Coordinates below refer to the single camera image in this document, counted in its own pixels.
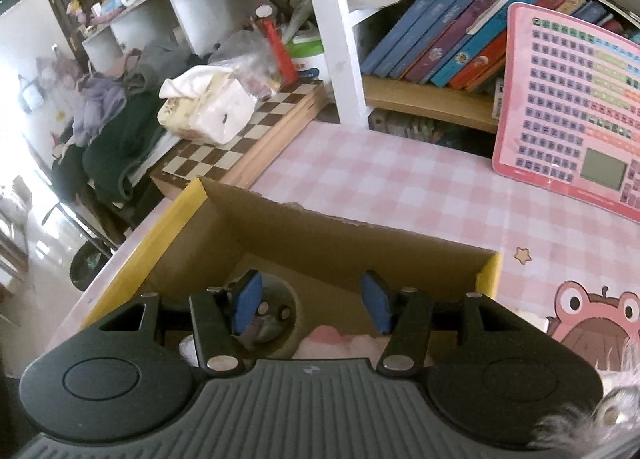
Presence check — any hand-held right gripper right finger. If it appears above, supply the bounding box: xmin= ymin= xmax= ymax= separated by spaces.
xmin=361 ymin=270 xmax=546 ymax=376

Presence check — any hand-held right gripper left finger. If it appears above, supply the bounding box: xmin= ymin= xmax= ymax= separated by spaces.
xmin=92 ymin=270 xmax=264 ymax=376

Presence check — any small grey item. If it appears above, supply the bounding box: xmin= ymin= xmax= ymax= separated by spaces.
xmin=250 ymin=289 xmax=293 ymax=345

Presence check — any clear tape roll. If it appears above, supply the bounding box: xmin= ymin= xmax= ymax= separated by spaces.
xmin=220 ymin=273 xmax=301 ymax=360

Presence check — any pink plush pig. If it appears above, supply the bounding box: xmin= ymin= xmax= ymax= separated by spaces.
xmin=292 ymin=326 xmax=391 ymax=365

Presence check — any yellow cardboard box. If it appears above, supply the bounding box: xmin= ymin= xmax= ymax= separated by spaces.
xmin=80 ymin=176 xmax=503 ymax=372

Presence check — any green and white container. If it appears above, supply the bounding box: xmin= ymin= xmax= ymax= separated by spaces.
xmin=287 ymin=32 xmax=331 ymax=85

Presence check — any pink printed tablecloth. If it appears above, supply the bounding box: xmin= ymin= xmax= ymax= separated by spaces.
xmin=65 ymin=122 xmax=640 ymax=390

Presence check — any wooden chessboard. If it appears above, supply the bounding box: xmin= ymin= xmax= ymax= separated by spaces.
xmin=150 ymin=79 xmax=331 ymax=200

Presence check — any dark round bin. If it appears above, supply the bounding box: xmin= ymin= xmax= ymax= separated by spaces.
xmin=69 ymin=239 xmax=117 ymax=292

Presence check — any tissue pack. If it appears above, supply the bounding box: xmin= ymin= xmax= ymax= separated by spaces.
xmin=157 ymin=65 xmax=258 ymax=145

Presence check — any pile of clothes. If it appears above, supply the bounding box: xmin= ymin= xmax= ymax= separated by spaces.
xmin=50 ymin=36 xmax=201 ymax=205

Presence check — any red bottle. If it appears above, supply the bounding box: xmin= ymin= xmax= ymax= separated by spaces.
xmin=250 ymin=6 xmax=299 ymax=85

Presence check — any clear plastic bag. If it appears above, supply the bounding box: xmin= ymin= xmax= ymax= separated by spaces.
xmin=210 ymin=29 xmax=281 ymax=90

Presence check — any grey furry cuff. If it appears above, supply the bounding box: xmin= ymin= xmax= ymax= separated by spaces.
xmin=530 ymin=339 xmax=640 ymax=459

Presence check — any white shelf unit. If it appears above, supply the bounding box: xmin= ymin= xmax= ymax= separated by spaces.
xmin=82 ymin=0 xmax=640 ymax=135

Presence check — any pink learning board toy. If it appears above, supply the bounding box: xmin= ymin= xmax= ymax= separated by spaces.
xmin=491 ymin=2 xmax=640 ymax=225

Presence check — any row of blue books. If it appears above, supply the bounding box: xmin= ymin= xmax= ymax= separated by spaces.
xmin=360 ymin=0 xmax=640 ymax=92

